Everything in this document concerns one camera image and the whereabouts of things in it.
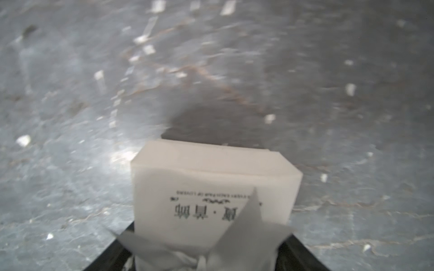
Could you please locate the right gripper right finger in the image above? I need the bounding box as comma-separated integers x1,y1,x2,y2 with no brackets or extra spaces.
275,235,330,271

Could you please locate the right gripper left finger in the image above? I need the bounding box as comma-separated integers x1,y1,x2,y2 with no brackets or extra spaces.
83,240,136,271

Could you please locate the right white gift box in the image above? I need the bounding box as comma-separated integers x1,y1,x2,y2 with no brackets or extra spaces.
115,139,303,271

